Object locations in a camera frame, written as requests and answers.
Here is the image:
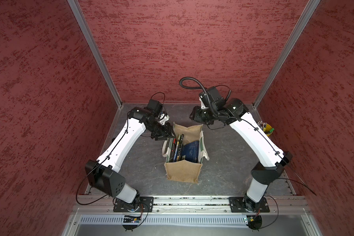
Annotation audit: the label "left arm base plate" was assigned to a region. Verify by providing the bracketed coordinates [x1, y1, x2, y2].
[113, 196, 154, 213]

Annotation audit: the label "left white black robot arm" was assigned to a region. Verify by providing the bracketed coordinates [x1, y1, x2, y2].
[85, 101, 175, 212]

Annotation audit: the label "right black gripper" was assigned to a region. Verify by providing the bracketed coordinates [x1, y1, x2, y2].
[189, 105, 219, 124]

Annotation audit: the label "left aluminium corner post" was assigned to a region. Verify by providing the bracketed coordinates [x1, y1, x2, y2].
[67, 0, 123, 109]

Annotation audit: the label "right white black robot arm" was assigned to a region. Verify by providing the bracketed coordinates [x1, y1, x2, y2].
[190, 97, 292, 212]

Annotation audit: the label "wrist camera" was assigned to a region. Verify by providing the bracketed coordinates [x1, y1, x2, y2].
[199, 87, 226, 109]
[145, 99, 163, 118]

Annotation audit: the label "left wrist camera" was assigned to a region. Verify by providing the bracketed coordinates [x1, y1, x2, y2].
[145, 99, 163, 118]

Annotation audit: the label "aluminium corner post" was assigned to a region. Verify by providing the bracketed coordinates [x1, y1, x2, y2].
[67, 0, 123, 109]
[253, 0, 321, 110]

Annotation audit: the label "right aluminium corner post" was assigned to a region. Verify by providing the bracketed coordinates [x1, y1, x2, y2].
[253, 0, 321, 110]

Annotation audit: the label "aluminium front rail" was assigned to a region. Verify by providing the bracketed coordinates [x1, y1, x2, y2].
[72, 195, 311, 215]

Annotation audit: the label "pink red book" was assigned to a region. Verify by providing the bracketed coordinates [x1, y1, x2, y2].
[166, 138, 177, 163]

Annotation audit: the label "green burlap canvas bag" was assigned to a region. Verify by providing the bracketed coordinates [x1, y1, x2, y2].
[162, 124, 209, 183]

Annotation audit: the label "yellow pen cup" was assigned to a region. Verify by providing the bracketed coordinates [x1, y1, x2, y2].
[257, 121, 272, 137]

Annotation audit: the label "black book yellow characters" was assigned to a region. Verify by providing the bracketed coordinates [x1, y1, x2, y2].
[176, 134, 184, 162]

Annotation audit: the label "Animal Farm blue book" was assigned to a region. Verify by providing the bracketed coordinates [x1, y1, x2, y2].
[173, 134, 182, 162]

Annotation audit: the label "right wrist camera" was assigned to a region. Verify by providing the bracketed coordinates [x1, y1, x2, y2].
[199, 87, 226, 109]

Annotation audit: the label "dark blue book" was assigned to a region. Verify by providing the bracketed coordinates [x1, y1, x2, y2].
[181, 141, 200, 163]

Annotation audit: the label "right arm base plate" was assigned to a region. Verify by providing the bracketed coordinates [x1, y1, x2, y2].
[228, 196, 270, 213]

